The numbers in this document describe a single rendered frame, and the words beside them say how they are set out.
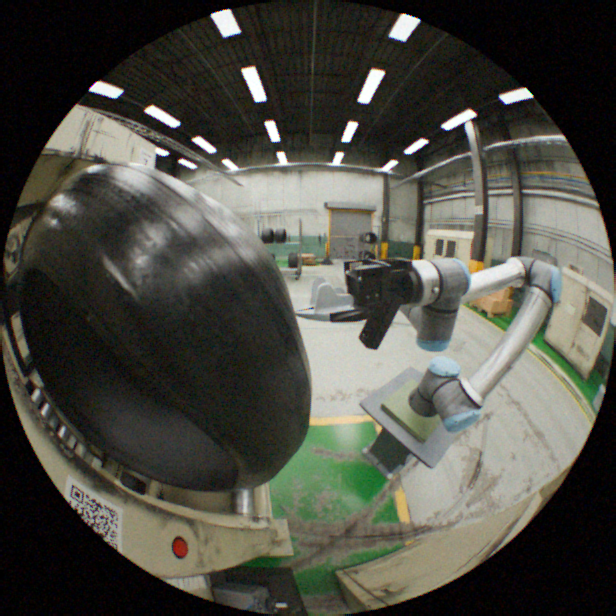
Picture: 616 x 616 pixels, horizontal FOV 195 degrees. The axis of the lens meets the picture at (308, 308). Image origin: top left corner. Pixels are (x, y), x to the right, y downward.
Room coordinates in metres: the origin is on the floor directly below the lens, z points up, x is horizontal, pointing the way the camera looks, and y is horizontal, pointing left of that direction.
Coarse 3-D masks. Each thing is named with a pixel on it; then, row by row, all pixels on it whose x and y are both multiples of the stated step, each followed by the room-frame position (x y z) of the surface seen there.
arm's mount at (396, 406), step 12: (408, 384) 0.62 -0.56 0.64; (396, 396) 0.55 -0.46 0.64; (384, 408) 0.50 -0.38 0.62; (396, 408) 0.48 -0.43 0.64; (408, 408) 0.47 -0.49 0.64; (396, 420) 0.43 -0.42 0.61; (408, 420) 0.40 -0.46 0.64; (420, 420) 0.39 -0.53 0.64; (432, 420) 0.37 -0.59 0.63; (420, 432) 0.32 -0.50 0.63; (432, 432) 0.31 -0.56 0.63
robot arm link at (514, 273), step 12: (504, 264) 0.42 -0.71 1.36; (516, 264) 0.39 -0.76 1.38; (528, 264) 0.35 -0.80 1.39; (480, 276) 0.41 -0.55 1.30; (492, 276) 0.40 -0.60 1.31; (504, 276) 0.38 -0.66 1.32; (516, 276) 0.37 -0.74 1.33; (480, 288) 0.39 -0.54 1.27; (492, 288) 0.39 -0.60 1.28; (504, 288) 0.39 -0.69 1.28; (468, 300) 0.40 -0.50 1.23; (408, 312) 0.40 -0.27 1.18
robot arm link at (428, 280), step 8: (416, 264) 0.29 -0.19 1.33; (424, 264) 0.29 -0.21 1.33; (416, 272) 0.28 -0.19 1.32; (424, 272) 0.27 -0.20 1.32; (432, 272) 0.27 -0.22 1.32; (424, 280) 0.26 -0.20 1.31; (432, 280) 0.26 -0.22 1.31; (424, 288) 0.26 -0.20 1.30; (432, 288) 0.26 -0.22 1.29; (424, 296) 0.26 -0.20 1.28; (432, 296) 0.27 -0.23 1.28; (408, 304) 0.29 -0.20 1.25; (416, 304) 0.27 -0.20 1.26; (424, 304) 0.27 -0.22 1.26
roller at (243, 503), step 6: (234, 492) 0.06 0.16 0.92; (240, 492) 0.07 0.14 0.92; (246, 492) 0.07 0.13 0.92; (252, 492) 0.07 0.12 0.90; (234, 498) 0.05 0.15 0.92; (240, 498) 0.05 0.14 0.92; (246, 498) 0.05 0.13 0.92; (252, 498) 0.06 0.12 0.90; (234, 504) 0.03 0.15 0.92; (240, 504) 0.04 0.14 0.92; (246, 504) 0.04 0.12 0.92; (252, 504) 0.04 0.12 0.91; (234, 510) 0.02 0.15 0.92; (240, 510) 0.02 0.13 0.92; (246, 510) 0.03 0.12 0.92; (252, 510) 0.03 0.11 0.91
